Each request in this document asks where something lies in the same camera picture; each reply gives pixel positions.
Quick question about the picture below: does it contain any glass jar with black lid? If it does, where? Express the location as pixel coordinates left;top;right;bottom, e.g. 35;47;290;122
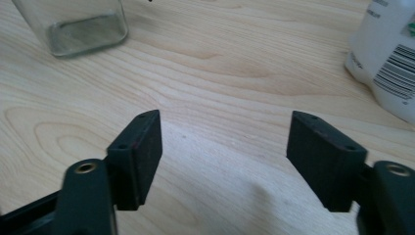
11;0;129;59

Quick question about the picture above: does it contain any white and blue packet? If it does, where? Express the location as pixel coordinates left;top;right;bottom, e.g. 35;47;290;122
345;0;415;125

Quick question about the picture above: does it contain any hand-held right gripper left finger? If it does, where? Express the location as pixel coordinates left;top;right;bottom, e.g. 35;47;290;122
107;109;163;212

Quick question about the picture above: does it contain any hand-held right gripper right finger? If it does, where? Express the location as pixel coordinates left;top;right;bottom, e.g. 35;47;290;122
286;110;369;213

